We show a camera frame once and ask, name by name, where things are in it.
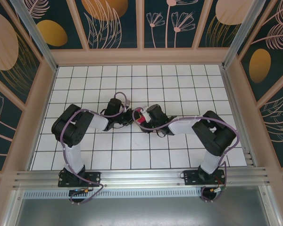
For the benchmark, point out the pink paper sheet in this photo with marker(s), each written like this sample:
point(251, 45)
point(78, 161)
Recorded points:
point(141, 121)

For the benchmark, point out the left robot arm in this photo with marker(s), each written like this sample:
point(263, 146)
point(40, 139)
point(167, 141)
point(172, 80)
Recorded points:
point(70, 131)

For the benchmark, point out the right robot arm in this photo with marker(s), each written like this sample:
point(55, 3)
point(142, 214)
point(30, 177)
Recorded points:
point(214, 136)

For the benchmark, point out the yellow power connector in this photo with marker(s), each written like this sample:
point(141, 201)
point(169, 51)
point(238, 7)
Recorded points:
point(85, 190)
point(212, 189)

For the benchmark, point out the aluminium mounting rail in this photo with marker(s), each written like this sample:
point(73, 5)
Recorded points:
point(141, 176)

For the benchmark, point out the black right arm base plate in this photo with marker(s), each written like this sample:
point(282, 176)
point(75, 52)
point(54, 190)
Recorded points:
point(191, 179)

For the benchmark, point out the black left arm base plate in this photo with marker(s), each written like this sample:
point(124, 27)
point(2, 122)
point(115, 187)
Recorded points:
point(94, 180)

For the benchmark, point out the aluminium side rail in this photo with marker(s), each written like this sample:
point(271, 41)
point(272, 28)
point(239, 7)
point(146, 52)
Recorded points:
point(238, 117)

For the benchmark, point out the aluminium frame post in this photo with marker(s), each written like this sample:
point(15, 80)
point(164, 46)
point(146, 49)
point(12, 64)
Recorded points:
point(243, 30)
point(35, 35)

